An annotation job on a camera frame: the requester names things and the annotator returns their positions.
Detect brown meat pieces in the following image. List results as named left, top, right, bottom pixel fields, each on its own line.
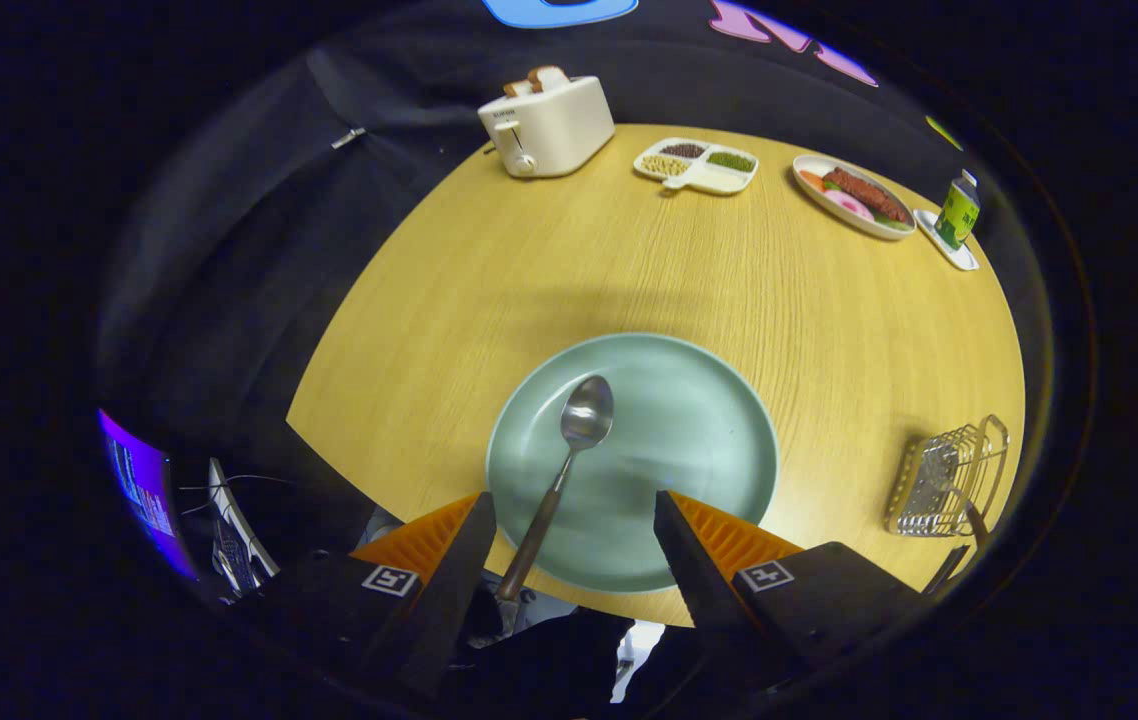
left=822, top=167, right=910, bottom=223

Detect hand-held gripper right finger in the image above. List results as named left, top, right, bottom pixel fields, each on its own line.
left=653, top=490, right=930, bottom=691

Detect pale green round plate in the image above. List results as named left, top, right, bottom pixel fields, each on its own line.
left=486, top=332, right=781, bottom=595

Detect white divided condiment dish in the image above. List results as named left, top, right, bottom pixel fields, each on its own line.
left=633, top=138, right=760, bottom=195

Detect silver spoon with brown handle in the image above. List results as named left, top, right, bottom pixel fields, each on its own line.
left=494, top=375, right=616, bottom=636

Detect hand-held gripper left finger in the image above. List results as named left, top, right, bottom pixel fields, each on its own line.
left=229, top=490, right=498, bottom=701

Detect toast bread slices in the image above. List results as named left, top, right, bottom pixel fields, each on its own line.
left=503, top=66, right=571, bottom=98

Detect white square coaster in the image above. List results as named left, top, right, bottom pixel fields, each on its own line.
left=913, top=208, right=981, bottom=272

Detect white toaster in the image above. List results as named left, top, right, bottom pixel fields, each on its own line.
left=477, top=75, right=616, bottom=180

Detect glowing computer monitor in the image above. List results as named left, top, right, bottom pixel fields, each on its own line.
left=97, top=408, right=200, bottom=581

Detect green label drink bottle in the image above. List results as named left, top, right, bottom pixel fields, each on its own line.
left=934, top=170, right=981, bottom=251

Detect white oval food plate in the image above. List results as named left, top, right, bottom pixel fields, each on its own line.
left=792, top=154, right=918, bottom=242

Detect metal wire basket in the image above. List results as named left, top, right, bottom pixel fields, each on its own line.
left=884, top=415, right=1011, bottom=538

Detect white keyboard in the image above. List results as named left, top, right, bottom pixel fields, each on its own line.
left=207, top=458, right=280, bottom=596

